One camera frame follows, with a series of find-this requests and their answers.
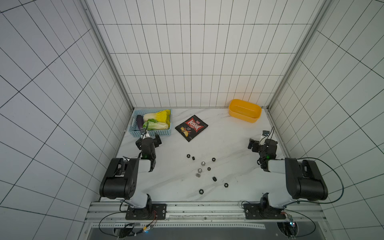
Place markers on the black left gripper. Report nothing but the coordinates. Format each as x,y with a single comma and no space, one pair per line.
156,141

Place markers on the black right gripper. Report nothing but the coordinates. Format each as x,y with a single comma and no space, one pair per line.
256,146

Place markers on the yellow plastic storage box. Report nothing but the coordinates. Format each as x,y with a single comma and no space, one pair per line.
245,111

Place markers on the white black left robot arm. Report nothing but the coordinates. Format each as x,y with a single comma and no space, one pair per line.
121,180

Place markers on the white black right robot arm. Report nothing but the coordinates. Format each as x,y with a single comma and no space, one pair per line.
303,182

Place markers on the green toy cabbage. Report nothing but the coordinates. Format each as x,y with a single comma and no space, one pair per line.
153,125

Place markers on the blue plastic basket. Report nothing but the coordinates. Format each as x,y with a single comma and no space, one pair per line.
133,127

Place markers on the purple toy eggplant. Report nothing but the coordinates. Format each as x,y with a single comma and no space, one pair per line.
139,122

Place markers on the yellow toy cabbage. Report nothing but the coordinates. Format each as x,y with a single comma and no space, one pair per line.
162,116

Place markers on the black red snack bag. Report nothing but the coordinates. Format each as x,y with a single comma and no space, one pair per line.
192,127

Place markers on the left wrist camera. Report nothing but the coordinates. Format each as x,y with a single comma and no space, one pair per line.
144,132

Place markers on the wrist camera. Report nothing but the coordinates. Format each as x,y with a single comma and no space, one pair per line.
265,133
144,132

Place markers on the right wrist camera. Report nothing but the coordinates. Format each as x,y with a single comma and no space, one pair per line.
265,133

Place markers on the aluminium mounting rail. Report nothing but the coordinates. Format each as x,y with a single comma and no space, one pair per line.
199,214

